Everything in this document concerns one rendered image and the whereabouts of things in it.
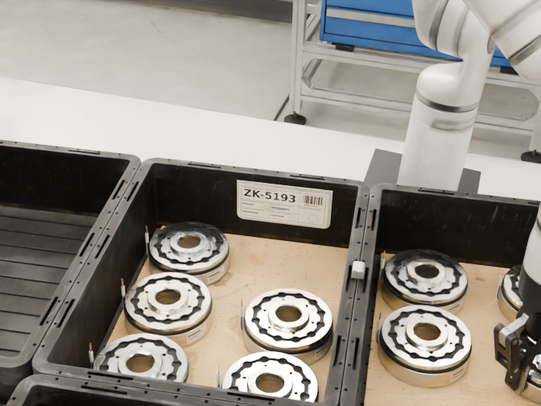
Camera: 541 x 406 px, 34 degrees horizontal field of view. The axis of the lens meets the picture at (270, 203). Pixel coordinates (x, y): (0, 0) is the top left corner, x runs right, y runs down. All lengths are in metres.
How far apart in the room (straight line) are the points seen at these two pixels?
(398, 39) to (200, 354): 2.05
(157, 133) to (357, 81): 1.86
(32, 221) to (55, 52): 2.50
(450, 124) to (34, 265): 0.60
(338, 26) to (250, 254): 1.87
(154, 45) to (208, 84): 0.42
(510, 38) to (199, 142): 0.94
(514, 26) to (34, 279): 0.66
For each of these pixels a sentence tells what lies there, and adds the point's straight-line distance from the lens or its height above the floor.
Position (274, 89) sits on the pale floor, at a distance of 3.36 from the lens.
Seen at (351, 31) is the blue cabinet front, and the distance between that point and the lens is 2.96.
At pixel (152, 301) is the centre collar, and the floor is 0.87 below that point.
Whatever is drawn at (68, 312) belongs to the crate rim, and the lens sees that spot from 0.93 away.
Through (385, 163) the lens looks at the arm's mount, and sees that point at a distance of 1.42.
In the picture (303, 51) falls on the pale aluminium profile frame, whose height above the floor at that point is 0.28.
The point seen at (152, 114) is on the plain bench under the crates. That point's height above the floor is 0.70.
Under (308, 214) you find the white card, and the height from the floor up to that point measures 0.88.
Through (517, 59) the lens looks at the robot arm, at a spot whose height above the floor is 1.21.
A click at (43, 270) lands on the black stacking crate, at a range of 1.16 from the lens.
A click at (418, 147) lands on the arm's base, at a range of 1.29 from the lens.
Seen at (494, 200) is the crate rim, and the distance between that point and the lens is 1.13.
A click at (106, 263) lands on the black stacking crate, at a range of 1.02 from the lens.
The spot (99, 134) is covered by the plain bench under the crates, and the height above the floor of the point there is 0.70.
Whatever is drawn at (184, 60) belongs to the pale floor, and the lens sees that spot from 3.58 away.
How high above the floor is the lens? 1.54
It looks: 35 degrees down
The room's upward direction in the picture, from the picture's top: 2 degrees clockwise
